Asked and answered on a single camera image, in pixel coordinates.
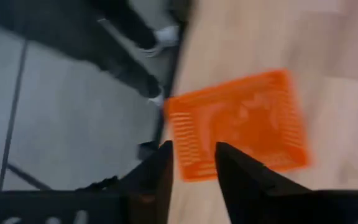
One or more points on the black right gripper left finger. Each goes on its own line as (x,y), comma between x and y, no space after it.
(154,186)

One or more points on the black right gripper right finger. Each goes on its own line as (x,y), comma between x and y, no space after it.
(247,186)

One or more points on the orange plastic basket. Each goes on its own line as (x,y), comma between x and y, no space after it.
(238,121)

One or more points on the person's foot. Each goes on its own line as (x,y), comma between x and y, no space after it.
(157,99)
(166,35)

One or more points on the person's leg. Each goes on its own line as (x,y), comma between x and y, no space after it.
(82,40)
(129,18)

